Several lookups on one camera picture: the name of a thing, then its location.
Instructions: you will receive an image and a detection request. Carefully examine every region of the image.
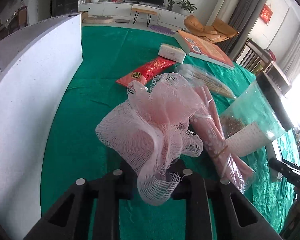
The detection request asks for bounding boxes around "pink bag bundle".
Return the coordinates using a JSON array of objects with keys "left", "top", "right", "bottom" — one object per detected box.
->
[{"left": 190, "top": 85, "right": 254, "bottom": 193}]

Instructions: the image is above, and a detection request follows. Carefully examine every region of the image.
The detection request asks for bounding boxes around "pink mesh bath pouf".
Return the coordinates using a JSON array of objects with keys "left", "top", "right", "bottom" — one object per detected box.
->
[{"left": 95, "top": 73, "right": 203, "bottom": 206}]

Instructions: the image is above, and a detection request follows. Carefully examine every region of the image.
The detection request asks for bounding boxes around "bag of wooden sticks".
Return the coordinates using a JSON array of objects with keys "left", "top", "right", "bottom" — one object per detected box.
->
[{"left": 174, "top": 63, "right": 236, "bottom": 100}]

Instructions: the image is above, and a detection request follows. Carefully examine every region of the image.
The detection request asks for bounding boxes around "red packet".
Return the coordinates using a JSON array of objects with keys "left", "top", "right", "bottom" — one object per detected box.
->
[{"left": 116, "top": 56, "right": 176, "bottom": 87}]

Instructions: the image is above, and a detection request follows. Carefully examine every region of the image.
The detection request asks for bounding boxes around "clear jar black lid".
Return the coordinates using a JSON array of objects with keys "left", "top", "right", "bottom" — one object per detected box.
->
[{"left": 220, "top": 73, "right": 293, "bottom": 157}]

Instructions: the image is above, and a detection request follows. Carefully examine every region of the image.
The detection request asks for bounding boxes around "wooden crib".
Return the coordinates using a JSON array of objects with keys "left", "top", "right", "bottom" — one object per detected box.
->
[{"left": 235, "top": 38, "right": 292, "bottom": 95}]

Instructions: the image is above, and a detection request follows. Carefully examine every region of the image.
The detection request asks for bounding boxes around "white cardboard box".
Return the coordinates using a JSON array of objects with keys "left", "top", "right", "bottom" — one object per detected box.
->
[{"left": 0, "top": 13, "right": 83, "bottom": 239}]

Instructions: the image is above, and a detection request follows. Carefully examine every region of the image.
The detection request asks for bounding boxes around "green satin tablecloth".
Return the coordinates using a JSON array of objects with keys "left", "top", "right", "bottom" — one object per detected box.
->
[{"left": 40, "top": 26, "right": 294, "bottom": 239}]

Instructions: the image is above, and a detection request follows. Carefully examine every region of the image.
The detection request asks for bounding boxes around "orange lounge chair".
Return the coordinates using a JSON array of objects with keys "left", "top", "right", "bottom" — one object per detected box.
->
[{"left": 184, "top": 15, "right": 238, "bottom": 43}]

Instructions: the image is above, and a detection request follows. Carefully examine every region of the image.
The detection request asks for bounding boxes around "white tissue pack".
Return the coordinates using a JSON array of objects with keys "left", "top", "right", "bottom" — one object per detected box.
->
[{"left": 158, "top": 43, "right": 186, "bottom": 63}]

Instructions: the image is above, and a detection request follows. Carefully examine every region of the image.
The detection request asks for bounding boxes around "orange book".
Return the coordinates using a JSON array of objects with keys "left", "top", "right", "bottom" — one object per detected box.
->
[{"left": 175, "top": 30, "right": 234, "bottom": 70}]

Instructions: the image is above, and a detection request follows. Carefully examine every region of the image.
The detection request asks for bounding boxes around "white floor air conditioner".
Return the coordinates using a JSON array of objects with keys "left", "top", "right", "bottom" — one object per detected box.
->
[{"left": 206, "top": 0, "right": 239, "bottom": 25}]

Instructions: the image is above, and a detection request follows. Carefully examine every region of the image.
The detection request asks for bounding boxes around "grey curtain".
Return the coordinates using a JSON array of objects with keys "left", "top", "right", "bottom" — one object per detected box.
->
[{"left": 221, "top": 0, "right": 259, "bottom": 55}]

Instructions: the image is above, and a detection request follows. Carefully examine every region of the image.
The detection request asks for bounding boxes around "brown cardboard box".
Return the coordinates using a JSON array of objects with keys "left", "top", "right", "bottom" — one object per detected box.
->
[{"left": 79, "top": 11, "right": 89, "bottom": 22}]

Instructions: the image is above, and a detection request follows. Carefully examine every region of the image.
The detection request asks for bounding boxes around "green potted plant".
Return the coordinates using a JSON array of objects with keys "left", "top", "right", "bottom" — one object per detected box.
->
[{"left": 177, "top": 0, "right": 198, "bottom": 16}]

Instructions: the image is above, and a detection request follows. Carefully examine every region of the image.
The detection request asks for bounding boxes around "white tv cabinet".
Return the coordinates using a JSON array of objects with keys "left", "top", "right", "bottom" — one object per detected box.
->
[{"left": 78, "top": 2, "right": 186, "bottom": 29}]

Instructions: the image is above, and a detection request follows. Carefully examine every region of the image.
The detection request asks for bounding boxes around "small wooden bench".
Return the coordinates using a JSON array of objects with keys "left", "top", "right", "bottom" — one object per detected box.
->
[{"left": 131, "top": 8, "right": 158, "bottom": 26}]

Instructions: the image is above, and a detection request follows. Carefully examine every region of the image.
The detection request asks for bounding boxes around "red wall hanging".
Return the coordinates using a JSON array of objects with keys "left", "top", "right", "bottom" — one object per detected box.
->
[{"left": 259, "top": 4, "right": 273, "bottom": 25}]

